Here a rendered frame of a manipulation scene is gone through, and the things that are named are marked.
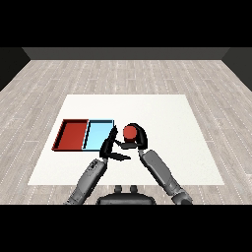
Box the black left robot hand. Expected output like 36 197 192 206
98 125 132 162

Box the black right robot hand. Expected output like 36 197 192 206
113 122 149 152

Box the small red can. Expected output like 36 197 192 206
122 125 139 144

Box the light blue shallow open box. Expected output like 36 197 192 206
81 118 115 153

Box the red shallow open box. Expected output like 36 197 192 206
51 118 91 153

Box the dark grey robot body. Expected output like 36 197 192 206
95 184 157 206

